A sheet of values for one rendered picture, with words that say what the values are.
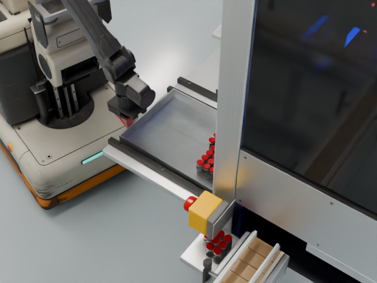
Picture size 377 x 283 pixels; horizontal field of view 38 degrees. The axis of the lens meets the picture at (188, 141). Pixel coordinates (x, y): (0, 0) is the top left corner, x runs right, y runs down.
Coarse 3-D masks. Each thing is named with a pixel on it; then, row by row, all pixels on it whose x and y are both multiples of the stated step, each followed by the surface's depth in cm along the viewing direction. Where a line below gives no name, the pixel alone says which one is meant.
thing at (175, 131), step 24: (168, 96) 173; (144, 120) 168; (168, 120) 169; (192, 120) 169; (216, 120) 169; (144, 144) 162; (168, 144) 162; (192, 144) 162; (168, 168) 154; (192, 168) 156
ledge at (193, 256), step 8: (224, 232) 142; (200, 240) 140; (232, 240) 140; (192, 248) 138; (200, 248) 138; (184, 256) 137; (192, 256) 137; (200, 256) 137; (192, 264) 135; (200, 264) 135; (216, 264) 135; (200, 272) 135
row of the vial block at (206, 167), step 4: (208, 160) 152; (212, 160) 152; (204, 164) 151; (208, 164) 151; (212, 164) 151; (204, 168) 150; (208, 168) 150; (204, 172) 151; (208, 172) 151; (204, 176) 152; (208, 176) 152
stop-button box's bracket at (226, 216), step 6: (234, 204) 132; (228, 210) 130; (234, 210) 134; (222, 216) 128; (228, 216) 132; (216, 222) 126; (222, 222) 130; (216, 228) 128; (222, 228) 132; (216, 234) 130
